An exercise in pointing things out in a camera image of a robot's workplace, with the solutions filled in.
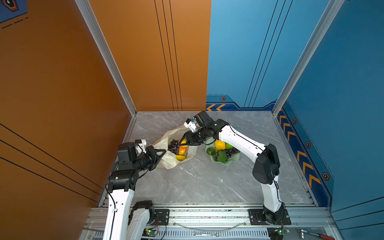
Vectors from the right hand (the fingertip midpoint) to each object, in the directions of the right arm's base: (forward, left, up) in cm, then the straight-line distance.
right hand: (182, 144), depth 79 cm
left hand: (-7, +6, +7) cm, 11 cm away
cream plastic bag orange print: (-11, +5, +4) cm, 13 cm away
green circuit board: (-36, +15, -20) cm, 45 cm away
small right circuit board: (-37, -45, -21) cm, 62 cm away
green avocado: (+2, -16, -10) cm, 19 cm away
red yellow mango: (-1, -2, +4) cm, 4 cm away
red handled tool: (-38, -66, -21) cm, 79 cm away
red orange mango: (+6, +2, -15) cm, 16 cm away
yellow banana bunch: (-1, +2, -13) cm, 13 cm away
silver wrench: (-38, -17, -20) cm, 46 cm away
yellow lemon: (+8, -22, -13) cm, 27 cm away
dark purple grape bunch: (+6, +7, -11) cm, 15 cm away
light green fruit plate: (-6, -15, +9) cm, 18 cm away
